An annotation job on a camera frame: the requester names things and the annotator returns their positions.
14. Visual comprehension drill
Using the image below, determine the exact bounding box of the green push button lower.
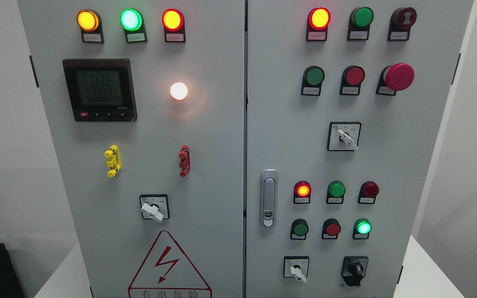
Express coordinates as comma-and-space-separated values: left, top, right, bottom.
290, 219, 310, 240

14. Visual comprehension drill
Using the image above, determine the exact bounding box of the grey cabinet left door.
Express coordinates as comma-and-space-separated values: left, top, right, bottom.
18, 0, 246, 298

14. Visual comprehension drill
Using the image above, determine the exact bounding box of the red indicator lower left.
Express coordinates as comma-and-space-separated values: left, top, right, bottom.
293, 180, 312, 205

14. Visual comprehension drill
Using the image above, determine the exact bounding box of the red push button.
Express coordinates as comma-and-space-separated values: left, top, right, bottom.
339, 65, 365, 96
321, 218, 341, 240

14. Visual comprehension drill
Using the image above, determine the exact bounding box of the red electrical hazard sticker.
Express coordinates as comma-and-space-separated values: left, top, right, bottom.
128, 230, 212, 298

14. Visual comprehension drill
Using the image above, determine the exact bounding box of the white selector switch bottom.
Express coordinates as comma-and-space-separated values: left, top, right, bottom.
283, 256, 310, 284

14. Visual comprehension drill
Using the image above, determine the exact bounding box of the red push button upper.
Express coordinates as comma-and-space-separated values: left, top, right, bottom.
339, 65, 365, 96

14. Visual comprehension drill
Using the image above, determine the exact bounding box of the black rotary knob switch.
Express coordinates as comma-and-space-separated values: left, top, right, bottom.
341, 256, 369, 286

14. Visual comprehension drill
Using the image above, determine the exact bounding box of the green indicator top right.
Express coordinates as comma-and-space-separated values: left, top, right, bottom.
347, 6, 374, 41

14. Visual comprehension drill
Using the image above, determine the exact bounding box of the yellow terminal connector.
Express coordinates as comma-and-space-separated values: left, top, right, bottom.
104, 144, 121, 178

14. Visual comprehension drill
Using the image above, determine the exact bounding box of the green push button upper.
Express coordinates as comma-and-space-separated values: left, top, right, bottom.
301, 65, 325, 96

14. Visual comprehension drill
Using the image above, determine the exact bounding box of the black digital power meter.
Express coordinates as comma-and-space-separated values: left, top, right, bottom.
63, 58, 137, 122

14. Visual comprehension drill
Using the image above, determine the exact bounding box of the red emergency stop button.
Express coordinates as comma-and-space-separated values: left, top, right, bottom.
376, 63, 415, 96

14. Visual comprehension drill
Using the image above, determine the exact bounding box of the green button lower right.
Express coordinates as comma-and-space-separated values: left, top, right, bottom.
352, 218, 372, 240

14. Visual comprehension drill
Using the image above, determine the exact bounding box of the green lit indicator light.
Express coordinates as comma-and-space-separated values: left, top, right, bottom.
120, 8, 147, 43

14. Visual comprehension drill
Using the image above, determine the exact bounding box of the red indicator lower right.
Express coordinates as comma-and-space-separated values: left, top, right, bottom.
358, 181, 379, 205

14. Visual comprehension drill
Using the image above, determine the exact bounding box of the yellow indicator light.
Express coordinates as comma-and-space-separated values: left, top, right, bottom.
76, 9, 104, 43

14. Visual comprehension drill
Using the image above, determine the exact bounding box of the grey cabinet door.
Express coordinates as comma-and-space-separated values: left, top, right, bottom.
18, 0, 246, 298
245, 0, 473, 298

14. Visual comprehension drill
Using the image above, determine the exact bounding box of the red push button lower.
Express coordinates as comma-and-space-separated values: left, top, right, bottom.
321, 218, 341, 240

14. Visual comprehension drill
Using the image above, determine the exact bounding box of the grey cabinet right door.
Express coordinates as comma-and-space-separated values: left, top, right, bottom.
245, 0, 473, 298

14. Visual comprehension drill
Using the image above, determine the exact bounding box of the white selector switch upper right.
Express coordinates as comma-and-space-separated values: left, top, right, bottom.
326, 121, 362, 151

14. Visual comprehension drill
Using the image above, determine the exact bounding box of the green indicator lower middle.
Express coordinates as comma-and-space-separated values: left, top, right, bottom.
326, 181, 346, 205

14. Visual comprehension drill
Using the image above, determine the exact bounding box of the red lit indicator top right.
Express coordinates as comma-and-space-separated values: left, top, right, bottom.
306, 7, 331, 42

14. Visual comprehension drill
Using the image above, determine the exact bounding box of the red terminal connector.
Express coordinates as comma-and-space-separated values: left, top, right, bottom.
178, 145, 191, 178

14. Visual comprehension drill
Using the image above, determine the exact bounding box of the white selector switch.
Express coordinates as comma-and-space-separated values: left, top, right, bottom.
326, 121, 362, 151
283, 256, 310, 284

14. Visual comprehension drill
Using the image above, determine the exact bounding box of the white selector switch left door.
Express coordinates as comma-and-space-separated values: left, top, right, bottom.
139, 194, 170, 223

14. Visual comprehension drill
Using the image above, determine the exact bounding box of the silver door handle lock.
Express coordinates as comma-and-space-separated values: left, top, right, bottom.
260, 168, 278, 228

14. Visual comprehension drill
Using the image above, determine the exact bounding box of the green push button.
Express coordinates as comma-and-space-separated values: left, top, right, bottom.
301, 65, 325, 96
290, 219, 310, 240

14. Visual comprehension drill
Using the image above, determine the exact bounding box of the red black buzzer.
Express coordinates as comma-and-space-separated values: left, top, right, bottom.
388, 7, 417, 41

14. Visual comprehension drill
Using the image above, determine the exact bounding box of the red lit indicator light left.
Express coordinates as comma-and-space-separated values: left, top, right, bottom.
161, 8, 186, 43

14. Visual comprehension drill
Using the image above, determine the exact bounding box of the white lit indicator lamp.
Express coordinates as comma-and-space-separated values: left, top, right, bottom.
170, 82, 188, 101

